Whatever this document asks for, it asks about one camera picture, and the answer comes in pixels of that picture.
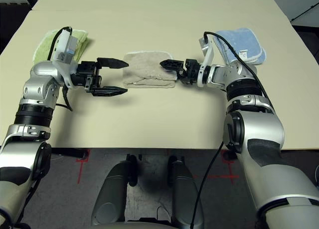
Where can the beige towel with white trim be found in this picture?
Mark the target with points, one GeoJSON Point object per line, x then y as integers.
{"type": "Point", "coordinates": [149, 69]}

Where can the black foam floor mats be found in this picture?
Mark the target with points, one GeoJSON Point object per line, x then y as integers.
{"type": "Point", "coordinates": [10, 19]}

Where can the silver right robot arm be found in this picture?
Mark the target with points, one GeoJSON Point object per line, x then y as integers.
{"type": "Point", "coordinates": [261, 139]}

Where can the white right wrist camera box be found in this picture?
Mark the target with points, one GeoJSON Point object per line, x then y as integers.
{"type": "Point", "coordinates": [208, 54]}

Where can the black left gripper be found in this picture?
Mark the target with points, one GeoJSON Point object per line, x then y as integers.
{"type": "Point", "coordinates": [86, 75]}

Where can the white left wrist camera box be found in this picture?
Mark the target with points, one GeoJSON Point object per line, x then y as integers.
{"type": "Point", "coordinates": [64, 49]}

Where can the folded green towel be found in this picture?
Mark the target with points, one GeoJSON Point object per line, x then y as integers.
{"type": "Point", "coordinates": [79, 43]}

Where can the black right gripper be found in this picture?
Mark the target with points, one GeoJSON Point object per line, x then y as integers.
{"type": "Point", "coordinates": [190, 71]}

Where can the dark robot waist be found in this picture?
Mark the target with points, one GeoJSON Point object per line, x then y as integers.
{"type": "Point", "coordinates": [149, 225]}

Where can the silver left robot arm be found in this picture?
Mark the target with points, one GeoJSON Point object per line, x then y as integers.
{"type": "Point", "coordinates": [32, 94]}

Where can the folded blue towel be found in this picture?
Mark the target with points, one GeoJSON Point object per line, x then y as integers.
{"type": "Point", "coordinates": [244, 42]}

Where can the grey robot left leg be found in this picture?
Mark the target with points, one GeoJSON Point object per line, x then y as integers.
{"type": "Point", "coordinates": [112, 189]}

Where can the black metal rod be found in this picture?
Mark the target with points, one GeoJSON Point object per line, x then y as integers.
{"type": "Point", "coordinates": [305, 12]}

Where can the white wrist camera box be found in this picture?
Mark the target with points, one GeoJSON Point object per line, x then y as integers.
{"type": "Point", "coordinates": [208, 54]}
{"type": "Point", "coordinates": [64, 49]}

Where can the grey robot right leg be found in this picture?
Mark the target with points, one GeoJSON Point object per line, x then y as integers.
{"type": "Point", "coordinates": [187, 194]}

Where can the grey robot leg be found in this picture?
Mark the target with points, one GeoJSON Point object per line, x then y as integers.
{"type": "Point", "coordinates": [112, 189]}
{"type": "Point", "coordinates": [187, 194]}

